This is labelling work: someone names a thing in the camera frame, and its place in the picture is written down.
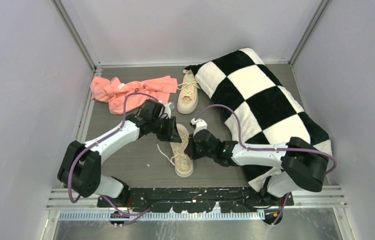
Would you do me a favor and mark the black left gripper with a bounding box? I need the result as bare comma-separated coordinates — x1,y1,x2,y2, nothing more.
151,115,182,143

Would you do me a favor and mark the beige sneaker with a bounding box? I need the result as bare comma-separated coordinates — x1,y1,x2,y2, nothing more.
156,123,194,178
177,70,201,115

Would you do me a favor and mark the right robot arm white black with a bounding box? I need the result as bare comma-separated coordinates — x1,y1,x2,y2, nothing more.
184,129,329,206

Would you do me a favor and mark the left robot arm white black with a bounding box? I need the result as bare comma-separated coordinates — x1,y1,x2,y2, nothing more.
57,99,182,207

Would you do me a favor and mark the pink cloth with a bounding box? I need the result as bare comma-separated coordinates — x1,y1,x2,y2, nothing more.
90,75,178,115

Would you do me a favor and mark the black white checkered pillow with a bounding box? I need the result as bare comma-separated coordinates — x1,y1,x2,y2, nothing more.
184,47,333,193

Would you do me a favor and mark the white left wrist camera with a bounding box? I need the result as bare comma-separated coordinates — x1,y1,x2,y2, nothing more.
163,102,176,118

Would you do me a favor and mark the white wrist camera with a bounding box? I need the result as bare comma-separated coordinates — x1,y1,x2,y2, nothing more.
189,118,208,132
163,102,176,118

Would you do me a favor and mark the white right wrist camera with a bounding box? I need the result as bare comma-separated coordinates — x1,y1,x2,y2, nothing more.
189,118,208,132

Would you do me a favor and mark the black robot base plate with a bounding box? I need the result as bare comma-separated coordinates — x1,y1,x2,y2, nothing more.
97,187,284,214

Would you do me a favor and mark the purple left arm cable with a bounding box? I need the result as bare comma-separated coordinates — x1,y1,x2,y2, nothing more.
67,92,162,227

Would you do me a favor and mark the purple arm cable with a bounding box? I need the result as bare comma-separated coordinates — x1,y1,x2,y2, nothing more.
67,92,162,227
194,103,338,226

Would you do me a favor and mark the aluminium front rail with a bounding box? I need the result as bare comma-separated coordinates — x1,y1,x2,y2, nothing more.
46,186,348,221

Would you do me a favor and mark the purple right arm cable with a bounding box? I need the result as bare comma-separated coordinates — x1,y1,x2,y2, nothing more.
194,103,338,226

